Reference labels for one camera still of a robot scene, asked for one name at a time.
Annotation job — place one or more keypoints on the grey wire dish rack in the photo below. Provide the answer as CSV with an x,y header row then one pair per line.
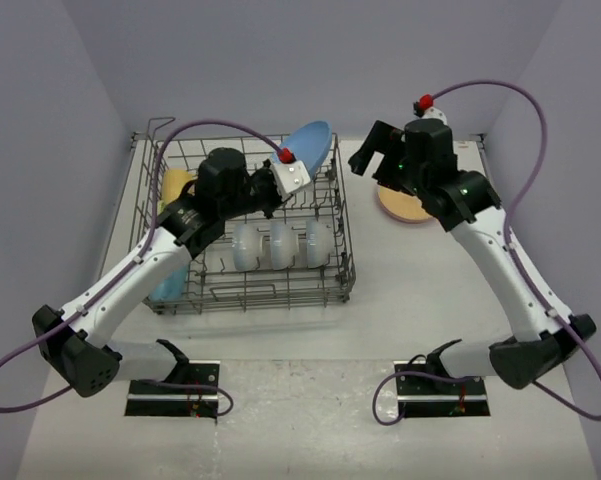
x,y
213,283

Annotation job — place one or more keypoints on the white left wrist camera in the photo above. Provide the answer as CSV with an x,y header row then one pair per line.
x,y
290,178

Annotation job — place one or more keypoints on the yellow-green plastic cup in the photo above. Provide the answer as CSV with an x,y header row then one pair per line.
x,y
160,208

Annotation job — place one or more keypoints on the blue plastic cup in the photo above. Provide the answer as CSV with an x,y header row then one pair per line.
x,y
171,288

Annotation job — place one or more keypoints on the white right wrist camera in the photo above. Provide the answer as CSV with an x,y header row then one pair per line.
x,y
425,109

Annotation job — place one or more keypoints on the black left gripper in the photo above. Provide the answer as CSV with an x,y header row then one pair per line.
x,y
267,172

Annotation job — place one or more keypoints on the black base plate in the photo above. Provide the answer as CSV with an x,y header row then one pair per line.
x,y
423,398
194,394

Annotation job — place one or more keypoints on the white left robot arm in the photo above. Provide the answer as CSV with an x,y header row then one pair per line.
x,y
76,339

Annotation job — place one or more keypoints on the white ceramic bowl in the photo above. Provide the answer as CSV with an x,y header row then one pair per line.
x,y
284,245
247,248
318,244

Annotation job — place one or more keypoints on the orange plastic plate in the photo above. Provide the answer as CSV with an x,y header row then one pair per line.
x,y
402,207

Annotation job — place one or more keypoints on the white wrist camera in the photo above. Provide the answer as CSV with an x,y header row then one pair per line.
x,y
425,109
290,178

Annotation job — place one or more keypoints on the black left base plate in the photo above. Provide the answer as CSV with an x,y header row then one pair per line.
x,y
194,394

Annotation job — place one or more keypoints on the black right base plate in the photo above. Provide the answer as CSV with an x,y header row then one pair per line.
x,y
423,398

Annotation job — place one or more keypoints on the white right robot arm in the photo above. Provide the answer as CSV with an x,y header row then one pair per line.
x,y
544,330

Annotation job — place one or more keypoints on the yellow ceramic mug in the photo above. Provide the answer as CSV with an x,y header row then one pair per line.
x,y
173,183

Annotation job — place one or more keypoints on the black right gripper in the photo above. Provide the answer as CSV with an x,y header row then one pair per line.
x,y
380,139

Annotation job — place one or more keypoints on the blue plastic plate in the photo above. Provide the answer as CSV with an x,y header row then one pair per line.
x,y
310,144

